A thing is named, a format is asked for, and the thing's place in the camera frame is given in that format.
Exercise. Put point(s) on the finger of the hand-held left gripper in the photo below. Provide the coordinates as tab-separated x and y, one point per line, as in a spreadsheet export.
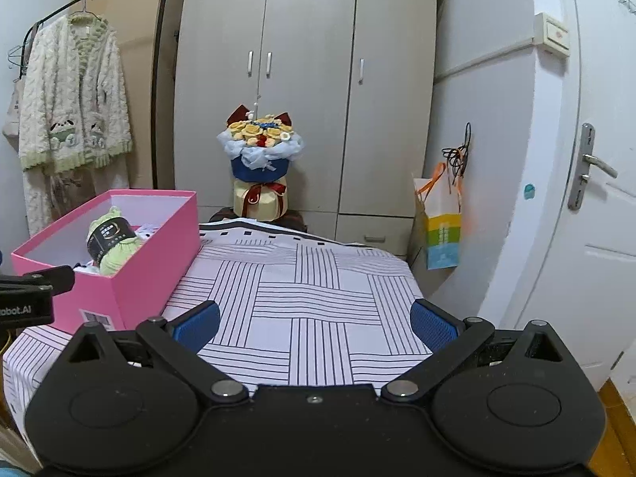
59	278

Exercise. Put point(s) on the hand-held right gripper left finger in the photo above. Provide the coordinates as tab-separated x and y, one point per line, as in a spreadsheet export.
196	325

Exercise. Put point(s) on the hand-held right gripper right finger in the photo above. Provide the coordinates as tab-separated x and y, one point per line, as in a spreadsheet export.
435	325

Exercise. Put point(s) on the green yarn skein black label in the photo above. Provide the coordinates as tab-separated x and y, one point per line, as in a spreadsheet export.
117	253

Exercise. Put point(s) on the pink cardboard box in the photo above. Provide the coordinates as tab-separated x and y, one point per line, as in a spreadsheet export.
139	278

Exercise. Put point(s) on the colourful striped paper bag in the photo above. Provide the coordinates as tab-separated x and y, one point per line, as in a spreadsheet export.
442	238

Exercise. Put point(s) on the blue sticker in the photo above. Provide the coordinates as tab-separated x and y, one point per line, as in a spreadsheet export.
529	192

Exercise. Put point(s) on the white tote bag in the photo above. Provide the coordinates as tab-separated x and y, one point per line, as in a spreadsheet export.
12	119

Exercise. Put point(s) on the white door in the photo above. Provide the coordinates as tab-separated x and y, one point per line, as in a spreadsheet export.
596	283

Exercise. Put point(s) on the flower bouquet blue wrapping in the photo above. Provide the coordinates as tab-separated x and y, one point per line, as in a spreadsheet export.
261	169

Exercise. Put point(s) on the cream knitted cardigan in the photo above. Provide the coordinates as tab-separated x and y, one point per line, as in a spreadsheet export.
64	99

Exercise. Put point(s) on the beige wooden board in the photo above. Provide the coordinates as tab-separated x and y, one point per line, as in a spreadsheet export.
141	84

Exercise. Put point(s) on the black clothes rack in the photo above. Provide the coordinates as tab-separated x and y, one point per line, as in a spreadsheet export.
164	84

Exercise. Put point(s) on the grey wardrobe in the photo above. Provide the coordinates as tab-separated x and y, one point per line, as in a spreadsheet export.
308	35

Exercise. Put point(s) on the beige light switch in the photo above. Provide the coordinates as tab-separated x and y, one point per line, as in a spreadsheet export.
551	35

